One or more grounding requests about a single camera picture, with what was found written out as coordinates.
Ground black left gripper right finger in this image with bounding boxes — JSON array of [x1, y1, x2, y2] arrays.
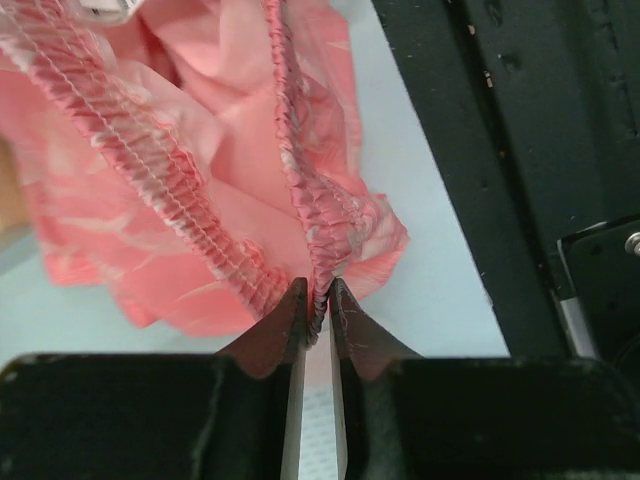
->
[[329, 279, 639, 479]]

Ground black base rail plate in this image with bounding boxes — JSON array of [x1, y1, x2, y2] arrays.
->
[[374, 1, 639, 365]]

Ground wooden clothes rack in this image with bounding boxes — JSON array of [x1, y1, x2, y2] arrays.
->
[[0, 138, 29, 234]]

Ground white slotted cable duct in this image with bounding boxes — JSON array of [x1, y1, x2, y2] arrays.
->
[[299, 315, 345, 479]]

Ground pink patterned shorts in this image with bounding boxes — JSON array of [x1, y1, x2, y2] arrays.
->
[[1, 1, 409, 336]]

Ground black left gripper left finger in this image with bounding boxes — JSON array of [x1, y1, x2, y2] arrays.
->
[[1, 278, 308, 479]]

